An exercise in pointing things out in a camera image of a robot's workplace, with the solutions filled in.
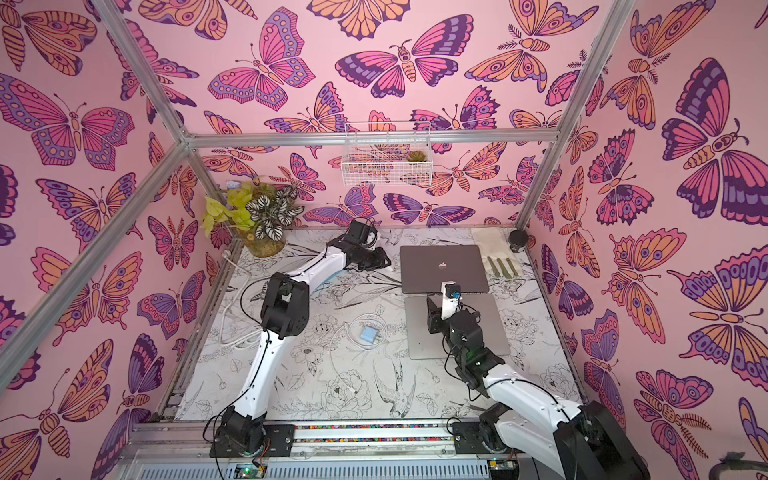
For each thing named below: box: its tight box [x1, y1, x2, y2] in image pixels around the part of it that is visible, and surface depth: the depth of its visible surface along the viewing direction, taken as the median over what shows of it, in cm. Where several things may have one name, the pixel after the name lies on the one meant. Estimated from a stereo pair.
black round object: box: [508, 229, 529, 253], surface depth 113 cm
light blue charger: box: [360, 326, 378, 344], surface depth 92 cm
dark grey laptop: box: [400, 245, 489, 294], surface depth 112 cm
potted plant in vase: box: [202, 181, 304, 258], surface depth 99 cm
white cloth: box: [471, 227, 524, 278], surface depth 115 cm
